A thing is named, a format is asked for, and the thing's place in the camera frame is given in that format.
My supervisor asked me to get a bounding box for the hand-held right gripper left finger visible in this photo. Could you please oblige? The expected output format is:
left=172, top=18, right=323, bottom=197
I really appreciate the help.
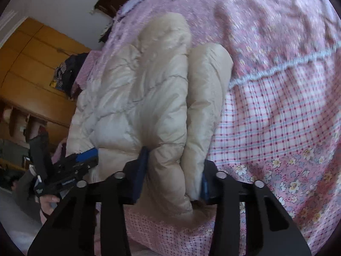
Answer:
left=28, top=147, right=150, bottom=256

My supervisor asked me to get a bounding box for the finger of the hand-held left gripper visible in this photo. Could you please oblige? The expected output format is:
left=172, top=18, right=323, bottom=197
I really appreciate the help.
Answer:
left=55, top=161, right=98, bottom=185
left=66, top=148, right=99, bottom=166

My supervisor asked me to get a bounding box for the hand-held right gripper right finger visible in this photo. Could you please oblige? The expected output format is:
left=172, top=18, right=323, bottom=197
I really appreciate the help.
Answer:
left=200, top=160, right=312, bottom=256

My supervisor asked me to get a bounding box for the beige puffer jacket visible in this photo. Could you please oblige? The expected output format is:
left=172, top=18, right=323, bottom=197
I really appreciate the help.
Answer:
left=65, top=12, right=235, bottom=219

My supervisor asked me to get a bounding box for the dark patterned clothes pile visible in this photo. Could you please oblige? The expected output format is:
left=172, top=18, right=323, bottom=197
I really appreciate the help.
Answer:
left=49, top=53, right=90, bottom=100

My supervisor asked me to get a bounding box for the person's left hand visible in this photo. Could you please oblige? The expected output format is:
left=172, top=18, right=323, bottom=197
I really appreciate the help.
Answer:
left=40, top=194, right=61, bottom=218

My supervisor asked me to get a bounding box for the wooden shelf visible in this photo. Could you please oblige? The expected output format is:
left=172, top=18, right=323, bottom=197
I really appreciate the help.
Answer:
left=0, top=100, right=50, bottom=145

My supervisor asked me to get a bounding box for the pink fuzzy cloth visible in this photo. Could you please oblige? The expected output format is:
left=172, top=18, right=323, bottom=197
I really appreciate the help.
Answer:
left=73, top=49, right=103, bottom=92

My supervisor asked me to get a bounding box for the yellow wooden wardrobe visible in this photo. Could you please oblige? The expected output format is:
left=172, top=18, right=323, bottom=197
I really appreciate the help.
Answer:
left=0, top=17, right=92, bottom=136

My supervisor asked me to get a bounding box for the pink floral bedspread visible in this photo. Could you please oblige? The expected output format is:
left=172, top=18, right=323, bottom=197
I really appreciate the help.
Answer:
left=52, top=0, right=341, bottom=256

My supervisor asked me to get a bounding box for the lavender ruffled pillow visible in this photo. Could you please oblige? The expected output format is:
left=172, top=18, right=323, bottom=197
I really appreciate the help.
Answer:
left=117, top=0, right=159, bottom=20

